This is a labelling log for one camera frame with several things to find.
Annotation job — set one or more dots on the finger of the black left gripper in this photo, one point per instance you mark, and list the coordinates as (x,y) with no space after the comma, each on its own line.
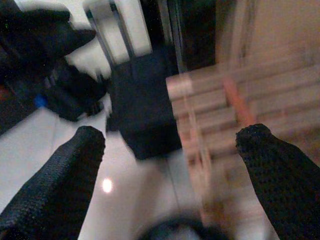
(35,22)
(50,47)

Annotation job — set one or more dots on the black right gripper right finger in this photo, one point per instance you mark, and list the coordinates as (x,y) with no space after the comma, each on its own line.
(282,180)

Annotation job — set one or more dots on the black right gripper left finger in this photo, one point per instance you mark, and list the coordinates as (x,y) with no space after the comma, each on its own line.
(55,190)

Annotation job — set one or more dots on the black box bin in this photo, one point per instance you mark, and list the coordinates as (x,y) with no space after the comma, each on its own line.
(145,112)

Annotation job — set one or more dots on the light wooden slatted pallet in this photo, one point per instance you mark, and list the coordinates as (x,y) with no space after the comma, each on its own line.
(212,112)

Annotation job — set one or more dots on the white panel with metal frame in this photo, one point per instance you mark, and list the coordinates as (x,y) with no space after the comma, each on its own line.
(132,30)

